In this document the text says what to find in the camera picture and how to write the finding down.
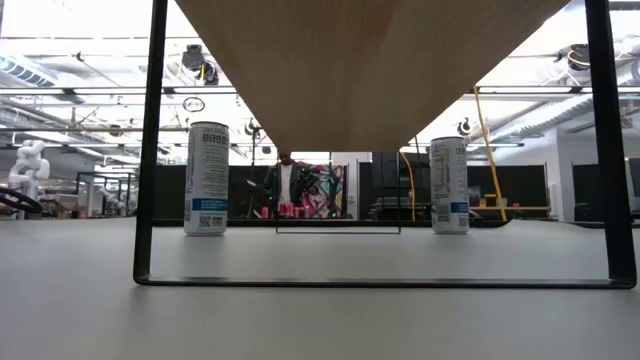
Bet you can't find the white Celsius can blue band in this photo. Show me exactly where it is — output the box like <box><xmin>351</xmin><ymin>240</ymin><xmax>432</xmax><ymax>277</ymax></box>
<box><xmin>183</xmin><ymin>121</ymin><xmax>230</xmax><ymax>238</ymax></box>
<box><xmin>429</xmin><ymin>136</ymin><xmax>470</xmax><ymax>236</ymax></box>

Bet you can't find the wooden shelf board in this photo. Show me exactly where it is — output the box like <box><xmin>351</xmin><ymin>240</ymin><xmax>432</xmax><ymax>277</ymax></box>
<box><xmin>174</xmin><ymin>0</ymin><xmax>571</xmax><ymax>154</ymax></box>

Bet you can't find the colourful patchwork panel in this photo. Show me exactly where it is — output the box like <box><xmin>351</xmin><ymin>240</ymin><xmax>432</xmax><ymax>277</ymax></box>
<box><xmin>305</xmin><ymin>163</ymin><xmax>347</xmax><ymax>220</ymax></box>

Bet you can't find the person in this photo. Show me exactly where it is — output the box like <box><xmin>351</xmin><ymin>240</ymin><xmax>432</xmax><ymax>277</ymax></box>
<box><xmin>272</xmin><ymin>152</ymin><xmax>309</xmax><ymax>220</ymax></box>

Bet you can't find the black cabinet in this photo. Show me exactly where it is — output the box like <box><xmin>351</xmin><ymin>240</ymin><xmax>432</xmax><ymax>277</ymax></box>
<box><xmin>371</xmin><ymin>152</ymin><xmax>401</xmax><ymax>190</ymax></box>

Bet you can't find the black hanging device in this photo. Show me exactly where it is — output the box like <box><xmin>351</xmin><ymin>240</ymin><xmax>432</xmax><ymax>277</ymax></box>
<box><xmin>199</xmin><ymin>60</ymin><xmax>220</xmax><ymax>86</ymax></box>

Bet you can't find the grey hanging device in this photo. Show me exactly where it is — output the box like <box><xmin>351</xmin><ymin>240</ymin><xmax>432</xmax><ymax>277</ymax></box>
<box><xmin>180</xmin><ymin>44</ymin><xmax>206</xmax><ymax>71</ymax></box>

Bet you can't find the wooden workbench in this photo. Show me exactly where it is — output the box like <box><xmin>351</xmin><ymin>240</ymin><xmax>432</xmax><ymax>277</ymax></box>
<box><xmin>468</xmin><ymin>204</ymin><xmax>551</xmax><ymax>221</ymax></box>

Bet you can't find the black office chair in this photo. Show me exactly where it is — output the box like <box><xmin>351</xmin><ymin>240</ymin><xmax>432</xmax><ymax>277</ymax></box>
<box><xmin>573</xmin><ymin>201</ymin><xmax>604</xmax><ymax>224</ymax></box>

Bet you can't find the black yellow hanging reel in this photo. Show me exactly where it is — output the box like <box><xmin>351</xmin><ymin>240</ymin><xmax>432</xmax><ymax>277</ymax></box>
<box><xmin>554</xmin><ymin>43</ymin><xmax>591</xmax><ymax>72</ymax></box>

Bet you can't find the black table frame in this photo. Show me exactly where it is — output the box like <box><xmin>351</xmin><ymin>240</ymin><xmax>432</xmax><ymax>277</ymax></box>
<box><xmin>227</xmin><ymin>218</ymin><xmax>604</xmax><ymax>229</ymax></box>

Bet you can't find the short yellow cable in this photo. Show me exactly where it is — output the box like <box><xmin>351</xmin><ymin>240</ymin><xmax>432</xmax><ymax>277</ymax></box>
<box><xmin>398</xmin><ymin>151</ymin><xmax>417</xmax><ymax>223</ymax></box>

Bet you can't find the long yellow cable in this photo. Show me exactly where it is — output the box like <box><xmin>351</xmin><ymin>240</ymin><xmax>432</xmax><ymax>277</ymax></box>
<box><xmin>471</xmin><ymin>85</ymin><xmax>509</xmax><ymax>223</ymax></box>

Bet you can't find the black vacuum hose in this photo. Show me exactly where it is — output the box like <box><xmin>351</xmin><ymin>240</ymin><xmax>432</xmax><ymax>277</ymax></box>
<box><xmin>0</xmin><ymin>187</ymin><xmax>44</xmax><ymax>216</ymax></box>

